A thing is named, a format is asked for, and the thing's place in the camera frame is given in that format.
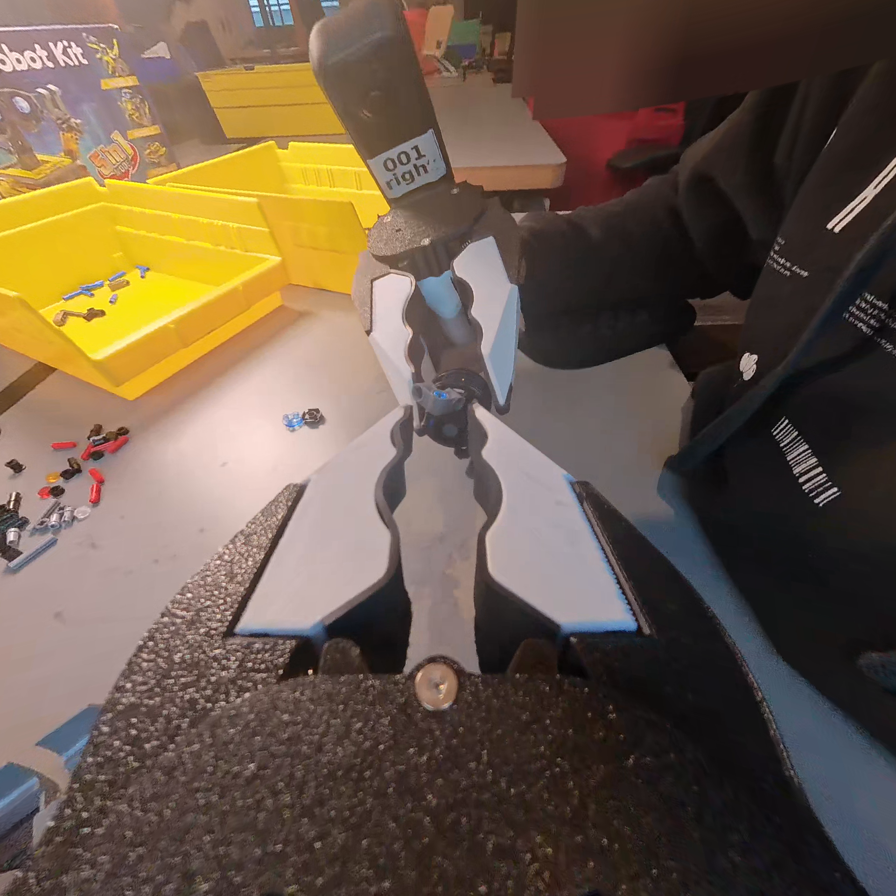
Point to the yellow storage bin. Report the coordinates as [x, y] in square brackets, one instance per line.
[266, 105]
[315, 245]
[175, 343]

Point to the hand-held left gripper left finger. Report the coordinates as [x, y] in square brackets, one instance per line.
[315, 553]

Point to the person in black hoodie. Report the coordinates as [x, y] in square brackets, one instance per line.
[805, 350]

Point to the clear blue round stud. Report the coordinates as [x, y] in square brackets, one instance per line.
[293, 420]

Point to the cluster of blue brick pins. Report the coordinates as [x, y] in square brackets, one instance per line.
[91, 287]

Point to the blue robot kit box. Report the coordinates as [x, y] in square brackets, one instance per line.
[70, 105]

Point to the grey desk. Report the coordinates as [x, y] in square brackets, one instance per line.
[210, 525]

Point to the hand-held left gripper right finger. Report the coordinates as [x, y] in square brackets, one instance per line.
[560, 553]

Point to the red plastic container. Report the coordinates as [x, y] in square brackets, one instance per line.
[581, 161]

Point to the wooden edged table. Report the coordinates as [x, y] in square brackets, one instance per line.
[490, 133]

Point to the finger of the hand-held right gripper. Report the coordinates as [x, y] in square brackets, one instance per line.
[388, 322]
[493, 308]

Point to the pile of small brick pieces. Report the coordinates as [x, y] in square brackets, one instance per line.
[105, 444]

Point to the black toy wheel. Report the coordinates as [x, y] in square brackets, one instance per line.
[455, 430]

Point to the small black round piece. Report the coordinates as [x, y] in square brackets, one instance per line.
[315, 418]

